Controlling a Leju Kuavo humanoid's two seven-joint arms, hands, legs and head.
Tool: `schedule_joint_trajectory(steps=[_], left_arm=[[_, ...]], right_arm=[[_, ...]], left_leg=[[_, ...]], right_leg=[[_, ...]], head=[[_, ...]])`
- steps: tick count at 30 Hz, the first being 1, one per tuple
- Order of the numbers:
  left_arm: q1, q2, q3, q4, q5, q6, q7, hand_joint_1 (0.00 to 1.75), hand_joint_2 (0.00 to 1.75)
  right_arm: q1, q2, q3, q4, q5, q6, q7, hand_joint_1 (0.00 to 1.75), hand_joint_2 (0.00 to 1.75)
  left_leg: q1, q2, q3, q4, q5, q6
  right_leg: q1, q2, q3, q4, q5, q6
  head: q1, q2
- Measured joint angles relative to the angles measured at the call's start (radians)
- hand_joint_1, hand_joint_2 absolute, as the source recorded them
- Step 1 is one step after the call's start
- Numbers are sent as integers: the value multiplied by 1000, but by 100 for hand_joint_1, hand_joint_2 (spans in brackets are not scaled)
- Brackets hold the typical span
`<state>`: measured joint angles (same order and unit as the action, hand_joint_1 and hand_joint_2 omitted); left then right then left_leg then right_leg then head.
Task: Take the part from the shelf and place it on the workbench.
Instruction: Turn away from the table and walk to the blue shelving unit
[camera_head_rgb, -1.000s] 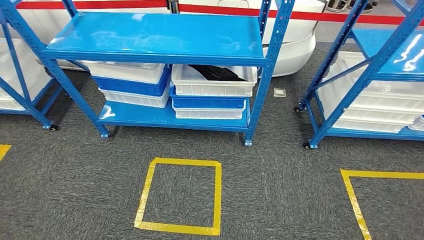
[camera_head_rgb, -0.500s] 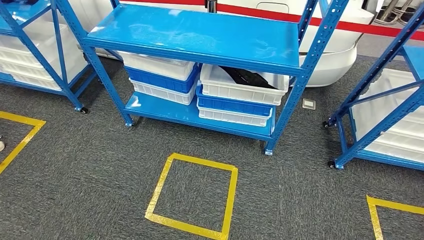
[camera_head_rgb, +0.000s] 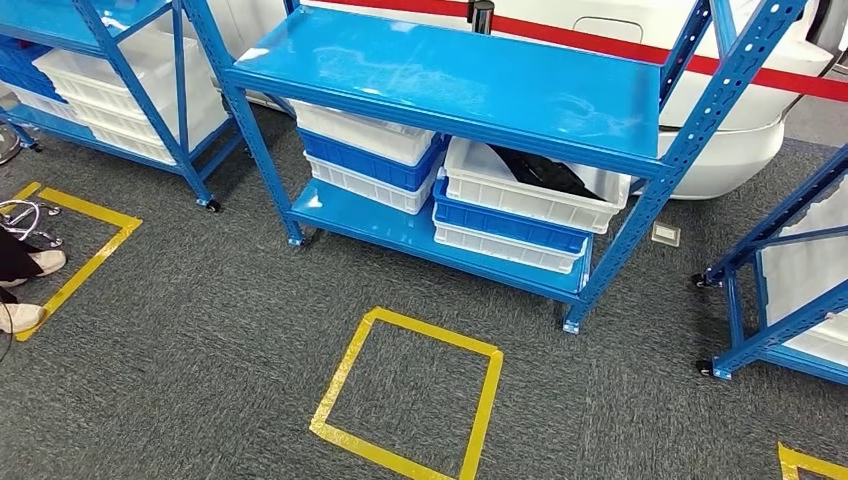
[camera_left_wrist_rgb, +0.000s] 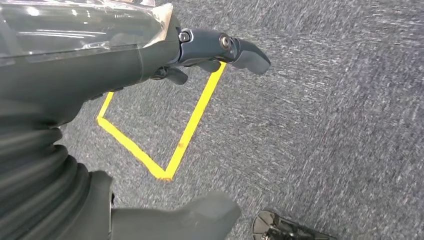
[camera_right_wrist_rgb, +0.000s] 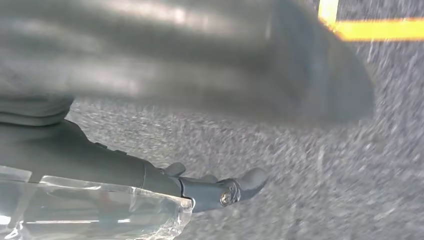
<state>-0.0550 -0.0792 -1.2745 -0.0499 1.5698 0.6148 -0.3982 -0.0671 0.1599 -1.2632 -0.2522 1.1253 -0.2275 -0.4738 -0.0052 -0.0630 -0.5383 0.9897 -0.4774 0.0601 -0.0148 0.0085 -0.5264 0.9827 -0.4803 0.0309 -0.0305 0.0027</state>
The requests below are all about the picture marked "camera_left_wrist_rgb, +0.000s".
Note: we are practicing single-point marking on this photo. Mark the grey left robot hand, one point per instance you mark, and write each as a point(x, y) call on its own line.
point(82, 53)

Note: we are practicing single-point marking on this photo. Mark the yellow floor tape square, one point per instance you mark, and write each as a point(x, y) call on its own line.
point(192, 122)

